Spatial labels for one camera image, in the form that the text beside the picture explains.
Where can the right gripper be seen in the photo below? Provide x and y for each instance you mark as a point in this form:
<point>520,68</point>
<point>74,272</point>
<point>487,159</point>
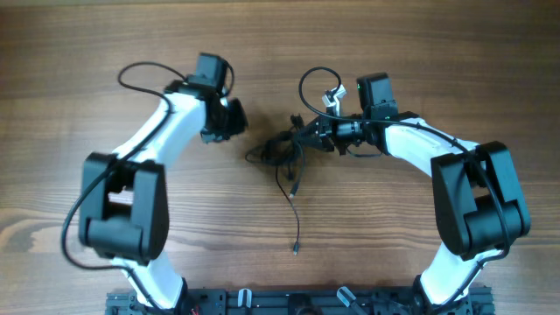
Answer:
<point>327,132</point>

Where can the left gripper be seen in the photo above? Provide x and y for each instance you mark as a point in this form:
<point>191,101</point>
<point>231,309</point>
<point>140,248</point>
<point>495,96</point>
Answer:
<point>240,123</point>

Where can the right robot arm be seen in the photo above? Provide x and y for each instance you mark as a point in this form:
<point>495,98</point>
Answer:
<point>480,208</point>

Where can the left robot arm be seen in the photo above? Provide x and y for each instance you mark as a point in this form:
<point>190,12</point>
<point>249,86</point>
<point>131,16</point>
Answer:
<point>123,206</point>

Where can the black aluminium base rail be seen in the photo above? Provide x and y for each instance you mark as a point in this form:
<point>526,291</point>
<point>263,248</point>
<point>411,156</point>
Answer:
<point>388,300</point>

